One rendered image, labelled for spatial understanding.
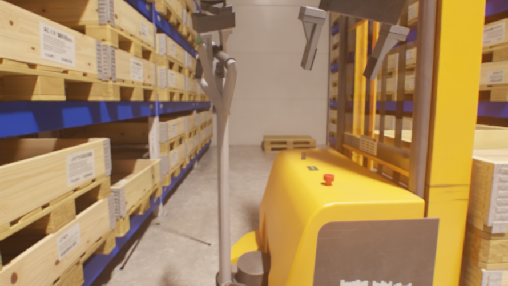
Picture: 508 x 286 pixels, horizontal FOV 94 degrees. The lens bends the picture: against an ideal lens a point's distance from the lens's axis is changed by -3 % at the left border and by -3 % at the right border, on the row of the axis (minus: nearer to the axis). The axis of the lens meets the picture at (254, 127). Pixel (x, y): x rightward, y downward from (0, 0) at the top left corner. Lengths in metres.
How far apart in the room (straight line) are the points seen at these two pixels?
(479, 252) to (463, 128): 0.39
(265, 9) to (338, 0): 6.56
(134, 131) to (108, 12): 1.36
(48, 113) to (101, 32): 0.65
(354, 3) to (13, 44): 1.12
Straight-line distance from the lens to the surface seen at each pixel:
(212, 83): 0.96
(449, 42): 0.94
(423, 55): 0.90
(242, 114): 6.58
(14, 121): 1.29
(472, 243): 1.10
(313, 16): 0.46
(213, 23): 0.84
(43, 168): 1.29
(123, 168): 2.70
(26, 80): 1.34
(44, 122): 1.40
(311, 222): 0.76
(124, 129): 2.88
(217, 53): 0.86
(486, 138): 2.07
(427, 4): 0.93
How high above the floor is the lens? 1.17
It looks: 6 degrees down
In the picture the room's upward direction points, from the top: straight up
